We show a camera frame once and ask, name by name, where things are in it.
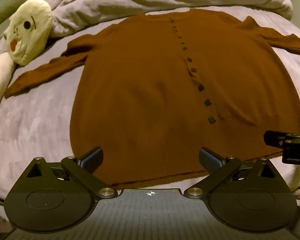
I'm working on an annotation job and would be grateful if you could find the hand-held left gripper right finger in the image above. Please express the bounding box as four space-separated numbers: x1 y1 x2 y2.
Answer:
183 147 278 201

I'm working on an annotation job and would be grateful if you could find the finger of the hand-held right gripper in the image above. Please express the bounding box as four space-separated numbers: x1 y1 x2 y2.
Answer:
263 130 300 151

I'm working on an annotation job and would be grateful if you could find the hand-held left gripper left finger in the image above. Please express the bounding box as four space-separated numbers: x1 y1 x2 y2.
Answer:
27 147 117 198

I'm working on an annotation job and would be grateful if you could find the brown knit cardigan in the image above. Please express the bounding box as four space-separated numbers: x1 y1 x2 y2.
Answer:
4 8 300 189

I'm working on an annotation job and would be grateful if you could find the lilac bed sheet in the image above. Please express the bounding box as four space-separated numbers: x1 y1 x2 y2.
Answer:
0 5 300 205

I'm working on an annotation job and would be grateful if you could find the cream plush toy with face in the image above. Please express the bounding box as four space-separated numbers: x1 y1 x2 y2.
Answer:
0 0 53 122

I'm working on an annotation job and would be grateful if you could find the olive green headboard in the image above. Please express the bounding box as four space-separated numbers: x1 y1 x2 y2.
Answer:
0 0 27 55

